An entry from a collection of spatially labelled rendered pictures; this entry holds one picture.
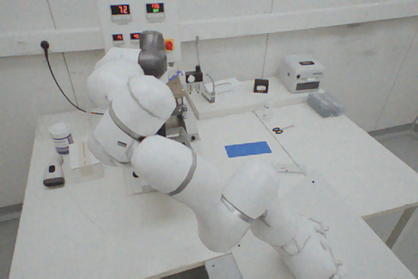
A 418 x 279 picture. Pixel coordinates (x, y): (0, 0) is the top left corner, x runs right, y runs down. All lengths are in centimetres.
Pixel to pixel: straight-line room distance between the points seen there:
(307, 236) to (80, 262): 77
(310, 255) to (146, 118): 58
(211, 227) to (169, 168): 20
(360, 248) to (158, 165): 62
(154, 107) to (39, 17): 131
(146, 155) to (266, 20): 156
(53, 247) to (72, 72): 99
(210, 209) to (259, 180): 13
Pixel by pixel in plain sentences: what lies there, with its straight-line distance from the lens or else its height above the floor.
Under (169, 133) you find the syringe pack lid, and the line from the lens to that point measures 130.
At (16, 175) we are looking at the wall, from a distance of 238.
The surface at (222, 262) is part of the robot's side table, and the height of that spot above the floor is 75.
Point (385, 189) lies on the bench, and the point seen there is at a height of 75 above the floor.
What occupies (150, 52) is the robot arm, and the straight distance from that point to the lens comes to 103.
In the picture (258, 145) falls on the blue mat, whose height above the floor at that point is 75.
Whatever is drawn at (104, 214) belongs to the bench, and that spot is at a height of 75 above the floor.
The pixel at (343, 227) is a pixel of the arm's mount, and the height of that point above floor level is 102.
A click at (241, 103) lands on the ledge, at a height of 79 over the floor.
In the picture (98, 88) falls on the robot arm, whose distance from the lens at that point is 72.
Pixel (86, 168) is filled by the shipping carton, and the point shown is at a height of 83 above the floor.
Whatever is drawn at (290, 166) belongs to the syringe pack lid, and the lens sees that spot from 154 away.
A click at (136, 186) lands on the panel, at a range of 140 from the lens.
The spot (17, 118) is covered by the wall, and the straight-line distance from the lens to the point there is 213.
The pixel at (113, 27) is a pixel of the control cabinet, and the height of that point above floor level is 133.
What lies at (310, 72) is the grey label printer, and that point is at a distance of 206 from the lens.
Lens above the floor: 177
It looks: 37 degrees down
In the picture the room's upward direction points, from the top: 1 degrees clockwise
